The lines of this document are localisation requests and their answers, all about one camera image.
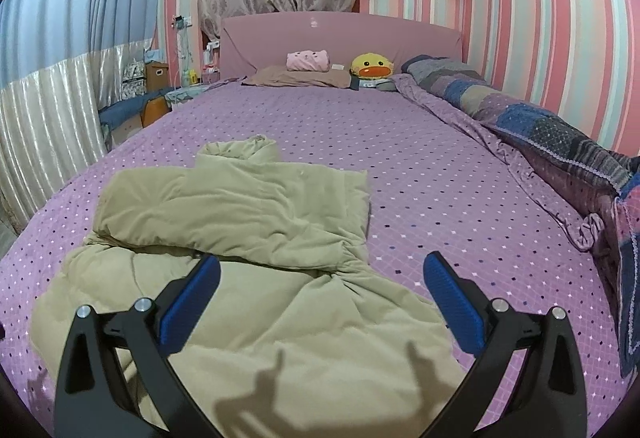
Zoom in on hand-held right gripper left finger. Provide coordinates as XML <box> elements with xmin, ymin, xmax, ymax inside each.
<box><xmin>54</xmin><ymin>254</ymin><xmax>222</xmax><ymax>438</ymax></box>

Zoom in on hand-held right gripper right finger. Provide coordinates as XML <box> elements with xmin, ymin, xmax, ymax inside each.
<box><xmin>422</xmin><ymin>252</ymin><xmax>588</xmax><ymax>438</ymax></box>

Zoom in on beige puffer jacket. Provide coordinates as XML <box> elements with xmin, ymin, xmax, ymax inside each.
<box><xmin>30</xmin><ymin>134</ymin><xmax>473</xmax><ymax>438</ymax></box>

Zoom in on bed with purple dotted sheet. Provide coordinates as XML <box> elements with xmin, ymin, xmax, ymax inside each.
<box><xmin>0</xmin><ymin>77</ymin><xmax>637</xmax><ymax>438</ymax></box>

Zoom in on patchwork quilt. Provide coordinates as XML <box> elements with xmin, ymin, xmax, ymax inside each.
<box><xmin>392</xmin><ymin>56</ymin><xmax>640</xmax><ymax>379</ymax></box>

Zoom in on orange wooden chair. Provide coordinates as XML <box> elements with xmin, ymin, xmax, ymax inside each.
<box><xmin>140</xmin><ymin>97</ymin><xmax>169</xmax><ymax>128</ymax></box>

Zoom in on blue cloth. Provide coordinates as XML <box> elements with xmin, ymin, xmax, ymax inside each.
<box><xmin>98</xmin><ymin>91</ymin><xmax>174</xmax><ymax>127</ymax></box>

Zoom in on bedside table with pale cloth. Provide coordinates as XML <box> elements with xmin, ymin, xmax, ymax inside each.
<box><xmin>165</xmin><ymin>86</ymin><xmax>221</xmax><ymax>108</ymax></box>

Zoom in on brown storage box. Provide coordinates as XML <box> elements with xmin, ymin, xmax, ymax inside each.
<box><xmin>144</xmin><ymin>62</ymin><xmax>170</xmax><ymax>94</ymax></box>

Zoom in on pleated window curtain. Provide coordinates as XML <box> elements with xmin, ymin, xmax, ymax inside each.
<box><xmin>0</xmin><ymin>0</ymin><xmax>174</xmax><ymax>230</ymax></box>

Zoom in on black and white patterned bag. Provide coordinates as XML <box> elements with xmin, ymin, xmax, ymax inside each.
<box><xmin>121</xmin><ymin>61</ymin><xmax>147</xmax><ymax>98</ymax></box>

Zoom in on pink bedside items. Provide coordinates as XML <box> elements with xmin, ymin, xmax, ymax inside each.
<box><xmin>202</xmin><ymin>43</ymin><xmax>221</xmax><ymax>77</ymax></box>

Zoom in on brown pillow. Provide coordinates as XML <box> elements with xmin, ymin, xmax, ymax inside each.
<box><xmin>241</xmin><ymin>65</ymin><xmax>354</xmax><ymax>90</ymax></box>

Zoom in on yellow duck plush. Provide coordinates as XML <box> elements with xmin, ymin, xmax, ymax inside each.
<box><xmin>350</xmin><ymin>52</ymin><xmax>395</xmax><ymax>80</ymax></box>

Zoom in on pink rolled cushion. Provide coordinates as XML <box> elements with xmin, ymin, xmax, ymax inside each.
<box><xmin>286</xmin><ymin>50</ymin><xmax>330</xmax><ymax>73</ymax></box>

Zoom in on pink headboard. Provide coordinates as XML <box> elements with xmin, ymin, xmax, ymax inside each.
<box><xmin>221</xmin><ymin>14</ymin><xmax>463</xmax><ymax>87</ymax></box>

